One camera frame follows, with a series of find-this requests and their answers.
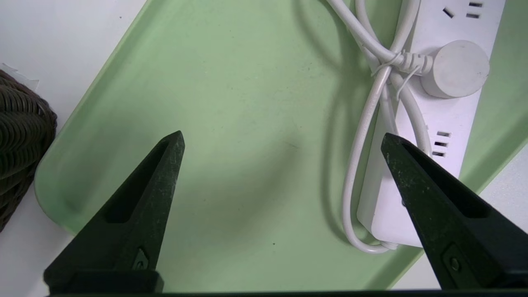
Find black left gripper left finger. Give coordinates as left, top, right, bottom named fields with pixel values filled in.
left=43, top=131, right=185, bottom=292

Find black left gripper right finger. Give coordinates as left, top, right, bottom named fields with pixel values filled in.
left=380, top=133, right=528, bottom=290

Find white power strip with cable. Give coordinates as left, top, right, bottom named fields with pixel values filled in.
left=326, top=0, right=507, bottom=254

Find dark brown wicker basket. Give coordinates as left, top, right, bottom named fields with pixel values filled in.
left=0, top=69, right=58, bottom=232

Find light green plastic tray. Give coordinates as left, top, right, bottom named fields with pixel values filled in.
left=34, top=0, right=528, bottom=291

